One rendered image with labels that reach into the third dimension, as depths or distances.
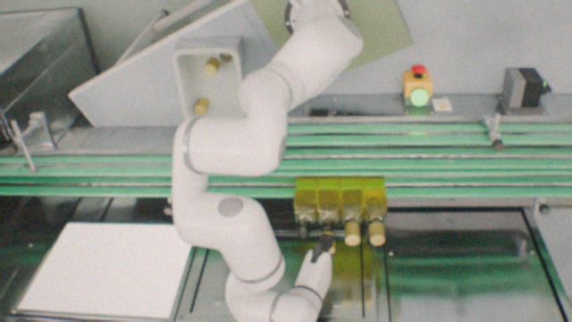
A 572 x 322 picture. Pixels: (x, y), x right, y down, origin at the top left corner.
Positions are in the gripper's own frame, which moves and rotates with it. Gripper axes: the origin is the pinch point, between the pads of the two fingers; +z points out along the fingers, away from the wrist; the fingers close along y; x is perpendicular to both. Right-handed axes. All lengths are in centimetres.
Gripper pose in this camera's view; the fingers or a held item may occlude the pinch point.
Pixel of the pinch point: (326, 247)
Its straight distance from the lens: 116.8
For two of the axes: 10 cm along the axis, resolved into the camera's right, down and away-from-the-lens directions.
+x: -9.4, -1.6, 3.1
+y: -0.6, -8.1, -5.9
